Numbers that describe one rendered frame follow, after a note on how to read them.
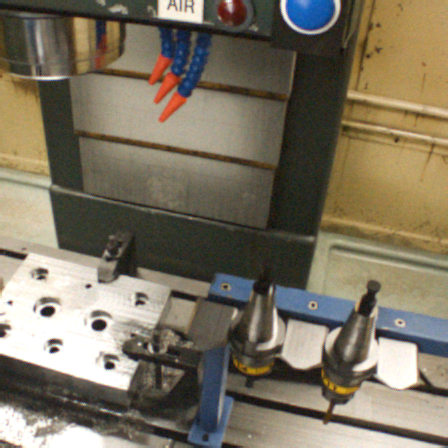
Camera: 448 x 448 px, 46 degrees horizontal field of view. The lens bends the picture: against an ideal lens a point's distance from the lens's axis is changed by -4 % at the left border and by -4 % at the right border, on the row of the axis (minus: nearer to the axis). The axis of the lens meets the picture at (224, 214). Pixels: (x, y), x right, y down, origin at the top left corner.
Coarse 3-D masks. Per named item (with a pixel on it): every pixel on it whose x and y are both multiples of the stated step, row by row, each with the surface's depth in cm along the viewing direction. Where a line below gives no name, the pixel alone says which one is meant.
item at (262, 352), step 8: (240, 312) 65; (232, 320) 64; (240, 320) 64; (280, 320) 64; (232, 328) 63; (280, 328) 63; (232, 336) 62; (240, 336) 62; (280, 336) 62; (232, 344) 63; (240, 344) 61; (248, 344) 62; (256, 344) 61; (264, 344) 61; (272, 344) 61; (280, 344) 62; (240, 352) 62; (248, 352) 62; (256, 352) 61; (264, 352) 61; (272, 352) 62; (256, 360) 62; (264, 360) 62
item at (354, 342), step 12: (360, 312) 57; (348, 324) 58; (360, 324) 57; (372, 324) 57; (336, 336) 61; (348, 336) 58; (360, 336) 57; (372, 336) 58; (336, 348) 60; (348, 348) 59; (360, 348) 58; (372, 348) 60; (348, 360) 59; (360, 360) 59
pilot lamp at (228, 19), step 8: (224, 0) 33; (232, 0) 33; (240, 0) 33; (224, 8) 34; (232, 8) 33; (240, 8) 33; (224, 16) 34; (232, 16) 34; (240, 16) 34; (232, 24) 34; (240, 24) 34
